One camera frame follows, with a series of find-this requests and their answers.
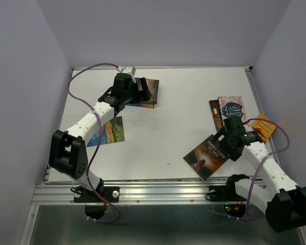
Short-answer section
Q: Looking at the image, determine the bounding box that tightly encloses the A Tale of Two Cities book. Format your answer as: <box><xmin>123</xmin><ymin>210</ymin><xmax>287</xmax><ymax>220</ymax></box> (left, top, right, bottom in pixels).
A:
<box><xmin>140</xmin><ymin>79</ymin><xmax>159</xmax><ymax>105</ymax></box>

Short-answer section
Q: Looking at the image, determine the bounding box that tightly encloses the blue sunset cover book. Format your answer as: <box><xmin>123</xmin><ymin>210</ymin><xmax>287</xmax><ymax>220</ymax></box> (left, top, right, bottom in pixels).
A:
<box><xmin>126</xmin><ymin>103</ymin><xmax>155</xmax><ymax>109</ymax></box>

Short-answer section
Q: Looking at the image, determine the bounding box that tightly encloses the Three Days to See book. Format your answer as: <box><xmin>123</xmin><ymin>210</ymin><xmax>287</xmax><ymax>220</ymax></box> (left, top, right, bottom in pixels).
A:
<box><xmin>183</xmin><ymin>135</ymin><xmax>229</xmax><ymax>181</ymax></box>

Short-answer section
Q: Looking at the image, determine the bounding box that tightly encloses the Animal Farm book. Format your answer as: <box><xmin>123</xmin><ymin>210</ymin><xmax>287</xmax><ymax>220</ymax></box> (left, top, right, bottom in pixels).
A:
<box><xmin>100</xmin><ymin>116</ymin><xmax>125</xmax><ymax>145</ymax></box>

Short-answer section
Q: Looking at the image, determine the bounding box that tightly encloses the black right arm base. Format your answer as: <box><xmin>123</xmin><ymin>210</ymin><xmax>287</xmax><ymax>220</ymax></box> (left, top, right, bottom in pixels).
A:
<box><xmin>205</xmin><ymin>174</ymin><xmax>251</xmax><ymax>202</ymax></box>

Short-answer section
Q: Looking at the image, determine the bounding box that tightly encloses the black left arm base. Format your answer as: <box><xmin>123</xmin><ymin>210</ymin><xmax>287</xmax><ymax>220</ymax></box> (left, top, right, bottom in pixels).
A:
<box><xmin>70</xmin><ymin>185</ymin><xmax>121</xmax><ymax>204</ymax></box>

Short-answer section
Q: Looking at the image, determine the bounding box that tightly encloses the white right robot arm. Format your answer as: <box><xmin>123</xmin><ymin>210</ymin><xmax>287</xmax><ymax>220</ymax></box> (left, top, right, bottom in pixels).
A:
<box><xmin>206</xmin><ymin>116</ymin><xmax>306</xmax><ymax>232</ymax></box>

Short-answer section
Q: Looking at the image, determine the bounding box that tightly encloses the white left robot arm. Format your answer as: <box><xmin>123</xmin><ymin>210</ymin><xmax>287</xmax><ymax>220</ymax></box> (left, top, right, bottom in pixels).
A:
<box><xmin>48</xmin><ymin>72</ymin><xmax>151</xmax><ymax>201</ymax></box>

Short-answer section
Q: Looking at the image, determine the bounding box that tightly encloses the orange yellow book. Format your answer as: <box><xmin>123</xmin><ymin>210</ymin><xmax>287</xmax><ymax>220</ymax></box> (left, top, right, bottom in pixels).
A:
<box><xmin>251</xmin><ymin>114</ymin><xmax>276</xmax><ymax>143</ymax></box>

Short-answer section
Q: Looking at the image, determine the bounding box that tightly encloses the Little Women book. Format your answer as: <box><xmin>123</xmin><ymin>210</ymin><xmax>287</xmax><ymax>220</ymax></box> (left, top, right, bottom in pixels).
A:
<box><xmin>218</xmin><ymin>96</ymin><xmax>246</xmax><ymax>122</ymax></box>

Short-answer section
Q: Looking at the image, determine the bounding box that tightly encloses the dark brown book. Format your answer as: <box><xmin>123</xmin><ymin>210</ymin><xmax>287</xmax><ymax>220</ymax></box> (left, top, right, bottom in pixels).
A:
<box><xmin>209</xmin><ymin>100</ymin><xmax>223</xmax><ymax>131</ymax></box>

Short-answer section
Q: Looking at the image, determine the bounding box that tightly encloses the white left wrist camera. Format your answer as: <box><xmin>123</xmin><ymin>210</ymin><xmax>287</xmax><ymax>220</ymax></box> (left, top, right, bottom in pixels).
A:
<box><xmin>117</xmin><ymin>66</ymin><xmax>136</xmax><ymax>77</ymax></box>

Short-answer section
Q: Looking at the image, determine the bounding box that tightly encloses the aluminium right side rail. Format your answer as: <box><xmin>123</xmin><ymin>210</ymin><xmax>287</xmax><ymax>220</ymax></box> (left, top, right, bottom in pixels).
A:
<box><xmin>245</xmin><ymin>67</ymin><xmax>286</xmax><ymax>166</ymax></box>

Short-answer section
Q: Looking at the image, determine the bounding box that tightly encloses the aluminium rail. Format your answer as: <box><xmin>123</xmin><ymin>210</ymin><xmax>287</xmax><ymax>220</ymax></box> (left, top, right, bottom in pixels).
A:
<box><xmin>31</xmin><ymin>179</ymin><xmax>225</xmax><ymax>206</ymax></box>
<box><xmin>245</xmin><ymin>67</ymin><xmax>286</xmax><ymax>166</ymax></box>

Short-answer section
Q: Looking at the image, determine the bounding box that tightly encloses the aluminium front rail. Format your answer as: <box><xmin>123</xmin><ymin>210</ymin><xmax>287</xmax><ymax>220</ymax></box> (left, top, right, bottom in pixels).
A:
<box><xmin>31</xmin><ymin>179</ymin><xmax>225</xmax><ymax>206</ymax></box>

